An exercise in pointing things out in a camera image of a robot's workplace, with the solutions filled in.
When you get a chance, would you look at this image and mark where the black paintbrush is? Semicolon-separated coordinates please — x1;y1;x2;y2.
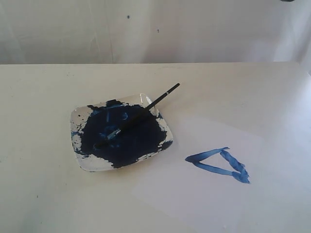
94;83;180;149

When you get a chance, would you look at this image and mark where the white plate with blue paint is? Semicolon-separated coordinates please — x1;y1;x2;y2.
70;93;173;172

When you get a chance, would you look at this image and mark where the white paper sheet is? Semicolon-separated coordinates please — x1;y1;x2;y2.
131;114;311;233

